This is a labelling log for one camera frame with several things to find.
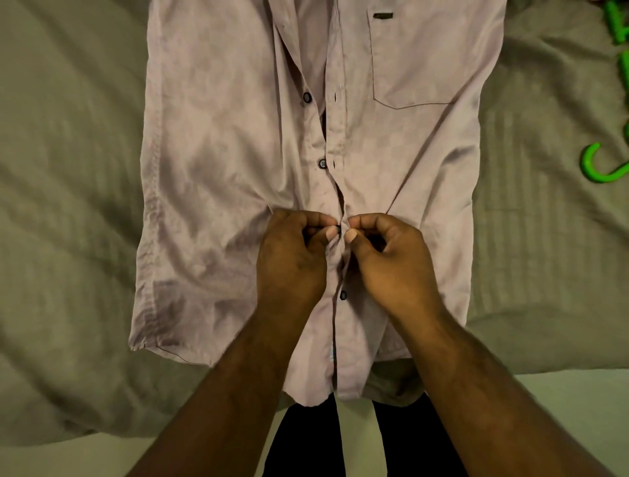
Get person's right hand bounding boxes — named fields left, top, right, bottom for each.
left=342, top=212, right=446, bottom=320

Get person's left hand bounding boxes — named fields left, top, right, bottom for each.
left=256, top=207, right=341, bottom=316

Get person's left forearm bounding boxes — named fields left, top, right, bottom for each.
left=126, top=305, right=320, bottom=477

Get pile of coloured plastic hangers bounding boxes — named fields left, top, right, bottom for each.
left=578, top=0, right=629, bottom=185

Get person's right forearm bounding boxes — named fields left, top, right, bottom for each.
left=393, top=305, right=615, bottom=477

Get bed with taupe sheet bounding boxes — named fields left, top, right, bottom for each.
left=0, top=0, right=629, bottom=448

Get pink garment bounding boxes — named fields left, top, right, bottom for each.
left=128, top=0, right=509, bottom=408

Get person's black trousers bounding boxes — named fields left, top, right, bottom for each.
left=260, top=393, right=471, bottom=477

